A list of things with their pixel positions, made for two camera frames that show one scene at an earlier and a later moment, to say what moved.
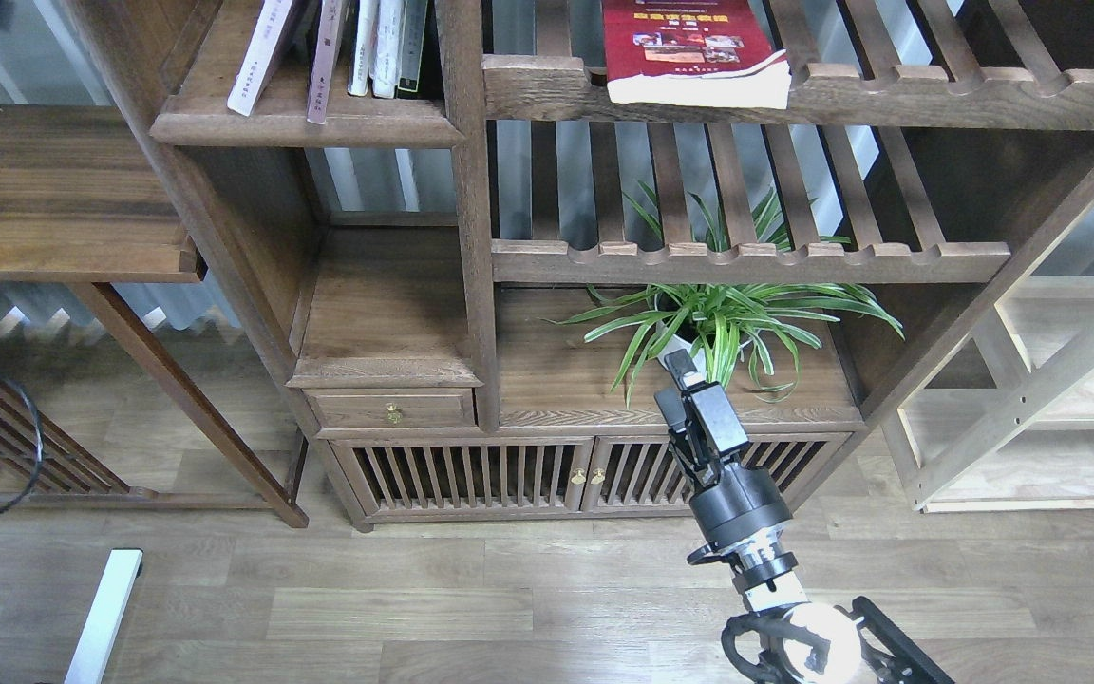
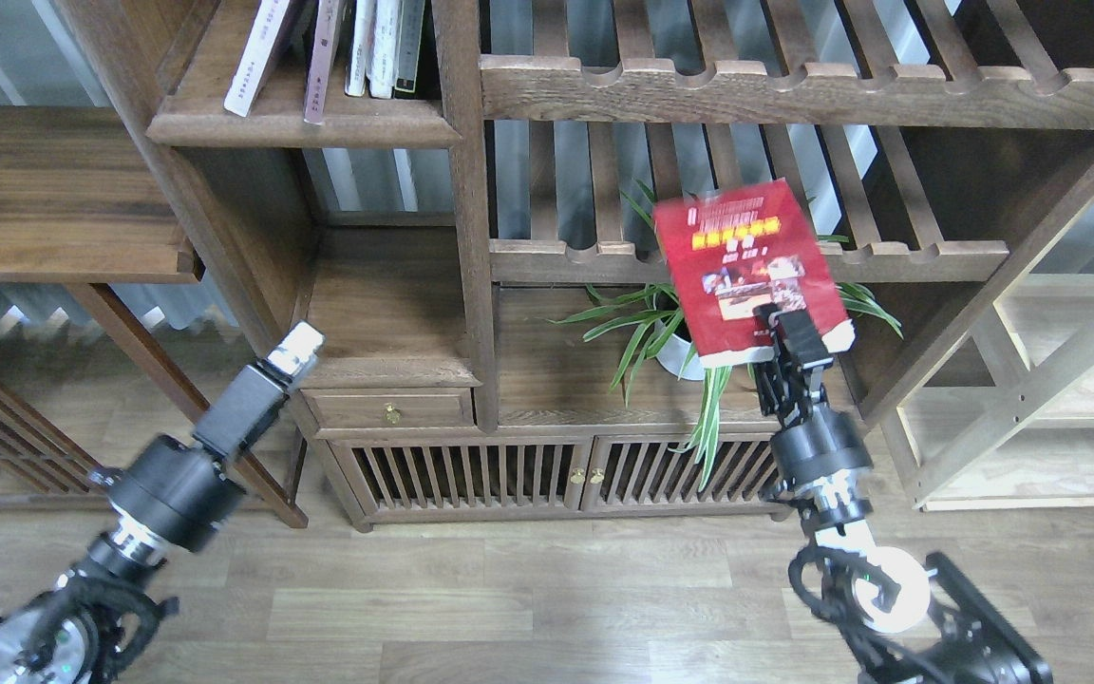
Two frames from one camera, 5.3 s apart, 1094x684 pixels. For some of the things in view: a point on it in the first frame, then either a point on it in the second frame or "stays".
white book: [250, 76] stays
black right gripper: [732, 502] to [817, 453]
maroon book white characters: [323, 63] stays
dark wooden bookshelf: [473, 226] stays
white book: [386, 65] stays
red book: [714, 53] to [729, 250]
